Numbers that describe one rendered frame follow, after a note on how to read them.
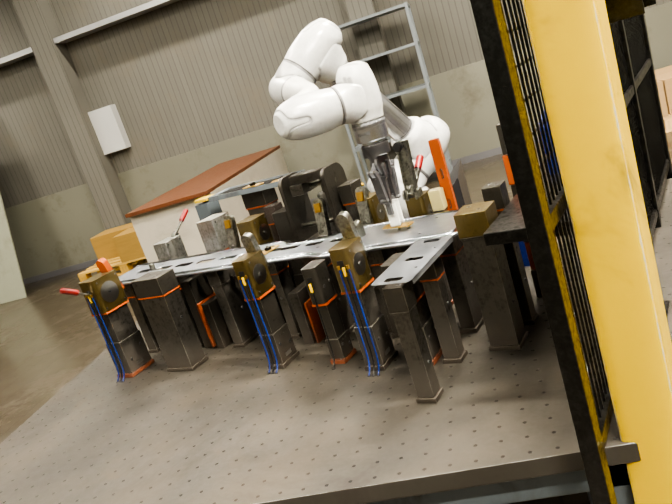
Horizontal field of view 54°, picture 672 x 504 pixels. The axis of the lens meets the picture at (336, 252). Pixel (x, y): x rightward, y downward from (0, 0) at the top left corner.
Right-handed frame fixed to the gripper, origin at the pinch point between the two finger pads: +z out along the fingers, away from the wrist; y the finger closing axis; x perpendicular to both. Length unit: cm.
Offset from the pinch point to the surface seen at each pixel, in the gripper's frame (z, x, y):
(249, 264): 2.2, -37.6, 20.9
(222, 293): 15, -66, 6
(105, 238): 59, -601, -380
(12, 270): 65, -725, -324
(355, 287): 11.1, -3.2, 25.2
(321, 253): 5.3, -20.2, 10.5
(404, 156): -12.2, 0.1, -15.5
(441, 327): 25.3, 15.1, 21.8
